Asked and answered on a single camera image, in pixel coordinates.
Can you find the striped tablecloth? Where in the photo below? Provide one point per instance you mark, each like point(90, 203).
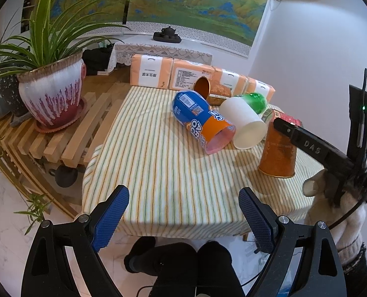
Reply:
point(158, 167)

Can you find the person's right leg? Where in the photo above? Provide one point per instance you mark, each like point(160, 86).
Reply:
point(217, 269)

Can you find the person's left leg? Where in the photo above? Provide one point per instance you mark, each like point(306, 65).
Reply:
point(164, 266)

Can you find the wooden slat rack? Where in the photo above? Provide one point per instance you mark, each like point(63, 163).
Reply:
point(75, 136)

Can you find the white lace cloth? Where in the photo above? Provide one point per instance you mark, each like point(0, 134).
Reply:
point(158, 51)

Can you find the brown patterned cup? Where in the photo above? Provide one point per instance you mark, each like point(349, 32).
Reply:
point(214, 91)

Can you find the person's right hand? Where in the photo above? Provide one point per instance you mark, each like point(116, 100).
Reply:
point(347, 222)

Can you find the red and green printed cup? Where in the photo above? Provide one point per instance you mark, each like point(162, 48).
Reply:
point(282, 118)

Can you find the brown clay teapot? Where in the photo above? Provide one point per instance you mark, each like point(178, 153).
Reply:
point(64, 176)

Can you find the black tea tray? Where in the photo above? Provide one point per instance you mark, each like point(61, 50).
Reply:
point(166, 39)

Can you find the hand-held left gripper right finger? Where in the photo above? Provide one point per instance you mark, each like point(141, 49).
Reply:
point(257, 222)

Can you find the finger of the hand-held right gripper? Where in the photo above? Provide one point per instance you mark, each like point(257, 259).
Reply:
point(310, 144)

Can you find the spider plant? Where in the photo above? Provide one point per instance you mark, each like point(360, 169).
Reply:
point(45, 34)

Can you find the landscape wall painting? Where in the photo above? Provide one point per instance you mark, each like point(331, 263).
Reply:
point(195, 3)

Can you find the blue and orange cup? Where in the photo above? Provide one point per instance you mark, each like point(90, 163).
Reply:
point(198, 117)

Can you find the white paper cup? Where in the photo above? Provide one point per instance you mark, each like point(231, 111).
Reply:
point(245, 123)

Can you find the orange paper cup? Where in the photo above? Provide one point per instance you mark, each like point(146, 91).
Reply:
point(277, 154)

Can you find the white and red flowerpot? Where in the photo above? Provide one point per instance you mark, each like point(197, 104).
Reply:
point(53, 92)

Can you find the pink pot saucer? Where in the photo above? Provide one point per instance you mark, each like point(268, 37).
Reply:
point(78, 116)

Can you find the small green plant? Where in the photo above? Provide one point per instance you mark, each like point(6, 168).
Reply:
point(38, 207)

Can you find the dark speckled flowerpot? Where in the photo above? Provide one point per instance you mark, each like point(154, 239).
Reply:
point(8, 94)

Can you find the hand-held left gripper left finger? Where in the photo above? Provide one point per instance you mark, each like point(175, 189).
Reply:
point(112, 219)

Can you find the orange tissue pack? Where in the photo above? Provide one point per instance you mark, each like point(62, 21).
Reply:
point(231, 79)
point(151, 71)
point(188, 74)
point(262, 88)

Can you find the person's leg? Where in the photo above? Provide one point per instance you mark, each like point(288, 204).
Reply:
point(217, 269)
point(164, 266)

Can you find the black teapot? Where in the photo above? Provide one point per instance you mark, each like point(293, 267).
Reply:
point(168, 31)

